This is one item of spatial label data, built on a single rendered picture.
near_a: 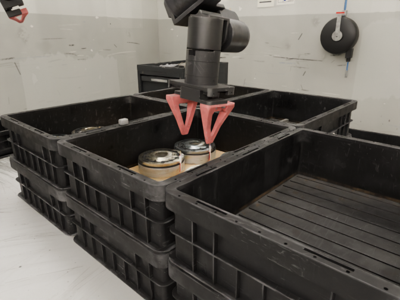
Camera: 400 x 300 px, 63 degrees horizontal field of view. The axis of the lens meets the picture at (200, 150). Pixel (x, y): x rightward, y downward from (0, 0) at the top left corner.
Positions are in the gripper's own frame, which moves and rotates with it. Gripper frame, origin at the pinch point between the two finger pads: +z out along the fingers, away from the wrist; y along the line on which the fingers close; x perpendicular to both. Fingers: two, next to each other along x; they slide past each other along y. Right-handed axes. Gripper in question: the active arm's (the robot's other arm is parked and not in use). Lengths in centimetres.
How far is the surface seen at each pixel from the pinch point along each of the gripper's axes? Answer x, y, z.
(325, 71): -323, 119, 5
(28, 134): 17.7, 32.2, 5.6
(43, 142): 17.4, 25.1, 5.6
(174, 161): -3.4, 9.3, 8.9
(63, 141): 16.3, 18.5, 3.8
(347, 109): -54, -6, -1
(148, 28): -265, 365, -26
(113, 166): 16.1, 1.4, 3.1
